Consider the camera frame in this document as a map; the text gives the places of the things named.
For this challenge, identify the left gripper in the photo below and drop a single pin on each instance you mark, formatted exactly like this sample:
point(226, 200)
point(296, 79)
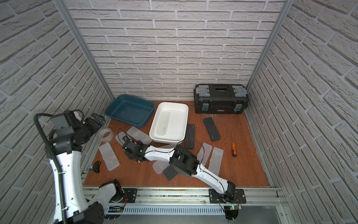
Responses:
point(95, 120)

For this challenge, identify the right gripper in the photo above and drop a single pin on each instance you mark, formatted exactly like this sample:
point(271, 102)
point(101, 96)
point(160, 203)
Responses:
point(132, 157)

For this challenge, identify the smooth translucent pencil case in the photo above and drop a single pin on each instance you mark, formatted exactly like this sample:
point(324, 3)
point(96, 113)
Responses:
point(162, 123)

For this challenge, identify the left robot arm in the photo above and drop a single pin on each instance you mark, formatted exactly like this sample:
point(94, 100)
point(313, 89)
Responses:
point(64, 155)

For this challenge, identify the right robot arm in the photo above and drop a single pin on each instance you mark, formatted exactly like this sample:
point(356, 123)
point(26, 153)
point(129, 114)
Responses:
point(184, 162)

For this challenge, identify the ribbed translucent pencil case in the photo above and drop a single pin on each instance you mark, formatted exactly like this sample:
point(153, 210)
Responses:
point(160, 166)

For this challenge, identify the teal storage bin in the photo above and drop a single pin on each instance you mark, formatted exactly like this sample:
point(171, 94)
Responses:
point(131, 110)

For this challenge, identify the black pencil case front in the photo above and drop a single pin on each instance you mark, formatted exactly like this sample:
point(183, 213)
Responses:
point(170, 173)

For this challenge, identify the white storage bin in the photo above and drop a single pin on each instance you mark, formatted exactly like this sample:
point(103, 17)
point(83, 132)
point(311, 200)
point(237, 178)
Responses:
point(177, 124)

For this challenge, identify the black pencil case upright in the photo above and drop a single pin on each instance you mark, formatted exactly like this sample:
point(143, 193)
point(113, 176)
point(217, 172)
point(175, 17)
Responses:
point(189, 141)

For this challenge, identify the black pencil case tilted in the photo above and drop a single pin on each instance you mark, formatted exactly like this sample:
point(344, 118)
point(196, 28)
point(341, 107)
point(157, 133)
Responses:
point(211, 129)

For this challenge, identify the clear tape roll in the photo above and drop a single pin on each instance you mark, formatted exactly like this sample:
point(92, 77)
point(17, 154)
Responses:
point(106, 135)

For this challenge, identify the small black clamp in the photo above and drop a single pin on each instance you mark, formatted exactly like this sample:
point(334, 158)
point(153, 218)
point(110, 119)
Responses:
point(95, 167)

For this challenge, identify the translucent case red content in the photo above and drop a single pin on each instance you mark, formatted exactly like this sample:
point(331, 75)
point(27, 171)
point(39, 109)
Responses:
point(204, 153)

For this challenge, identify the translucent case right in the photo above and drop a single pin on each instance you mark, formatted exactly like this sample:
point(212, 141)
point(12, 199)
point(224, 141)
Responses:
point(216, 160)

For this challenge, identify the black plastic toolbox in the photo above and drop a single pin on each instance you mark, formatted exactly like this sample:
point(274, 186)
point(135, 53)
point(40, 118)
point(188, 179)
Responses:
point(220, 99)

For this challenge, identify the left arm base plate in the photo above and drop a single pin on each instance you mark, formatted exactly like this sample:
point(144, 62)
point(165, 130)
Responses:
point(123, 195)

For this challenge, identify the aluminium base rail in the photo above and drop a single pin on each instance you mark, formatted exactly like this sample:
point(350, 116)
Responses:
point(203, 196)

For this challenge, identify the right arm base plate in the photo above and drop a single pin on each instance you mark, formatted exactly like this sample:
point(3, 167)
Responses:
point(237, 197)

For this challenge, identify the orange handled screwdriver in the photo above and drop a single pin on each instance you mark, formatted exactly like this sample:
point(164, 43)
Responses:
point(233, 147)

